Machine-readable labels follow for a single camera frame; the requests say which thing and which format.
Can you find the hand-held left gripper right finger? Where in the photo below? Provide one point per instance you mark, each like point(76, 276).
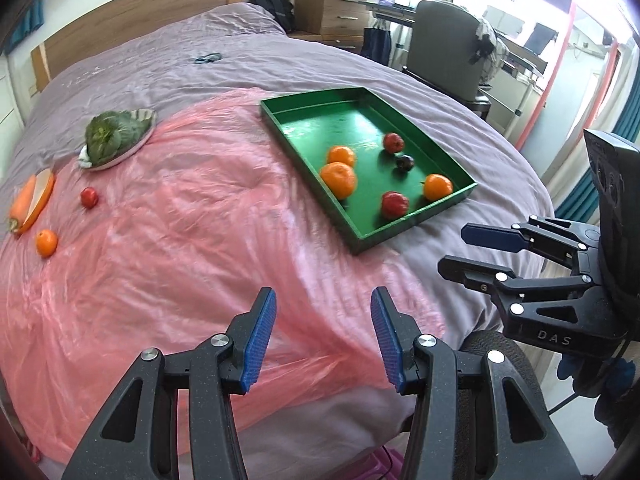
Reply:
point(390, 340)

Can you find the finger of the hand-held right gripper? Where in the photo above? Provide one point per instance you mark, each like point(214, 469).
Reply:
point(480, 277)
point(490, 236)

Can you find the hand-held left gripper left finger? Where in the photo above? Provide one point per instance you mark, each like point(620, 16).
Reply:
point(257, 340)

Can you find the red apple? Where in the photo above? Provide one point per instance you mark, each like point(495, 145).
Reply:
point(395, 204)
point(393, 142)

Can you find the dark purple plum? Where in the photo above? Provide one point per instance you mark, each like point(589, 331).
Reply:
point(405, 162)

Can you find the large orange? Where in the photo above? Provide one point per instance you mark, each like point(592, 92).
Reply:
point(339, 181)

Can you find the green tray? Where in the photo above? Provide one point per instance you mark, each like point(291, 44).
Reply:
point(360, 130)

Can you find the person's right hand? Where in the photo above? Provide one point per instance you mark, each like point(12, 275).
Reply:
point(570, 369)

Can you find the teal curtain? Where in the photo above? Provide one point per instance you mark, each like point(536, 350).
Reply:
point(25, 20)
point(575, 200)

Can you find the pink plastic box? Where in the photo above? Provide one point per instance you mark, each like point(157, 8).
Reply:
point(380, 465)

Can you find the pink plastic sheet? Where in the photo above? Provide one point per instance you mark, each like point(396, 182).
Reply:
point(175, 240)

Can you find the desk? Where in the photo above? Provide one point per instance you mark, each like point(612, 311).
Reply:
point(520, 62)

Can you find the grey white garment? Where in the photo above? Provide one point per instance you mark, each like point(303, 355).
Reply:
point(486, 35)

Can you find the grey chair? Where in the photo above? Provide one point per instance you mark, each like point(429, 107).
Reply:
point(440, 40)

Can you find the dark blue bag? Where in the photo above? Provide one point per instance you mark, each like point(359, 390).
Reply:
point(376, 45)

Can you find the white patterned plate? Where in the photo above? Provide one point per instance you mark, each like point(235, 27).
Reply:
point(129, 152)

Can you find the green leafy vegetable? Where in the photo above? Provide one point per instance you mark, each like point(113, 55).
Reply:
point(110, 135)

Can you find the orange rimmed plate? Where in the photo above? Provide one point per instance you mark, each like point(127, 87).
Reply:
point(43, 191)

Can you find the carrot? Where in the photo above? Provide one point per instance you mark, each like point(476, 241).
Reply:
point(22, 202)

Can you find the wooden drawer chest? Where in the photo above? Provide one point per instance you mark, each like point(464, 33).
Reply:
point(330, 12)

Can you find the black backpack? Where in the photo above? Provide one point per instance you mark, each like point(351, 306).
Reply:
point(272, 5)

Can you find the white wardrobe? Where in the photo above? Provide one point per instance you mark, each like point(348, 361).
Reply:
point(7, 100)

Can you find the wooden headboard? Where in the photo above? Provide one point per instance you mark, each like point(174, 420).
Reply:
point(150, 5)

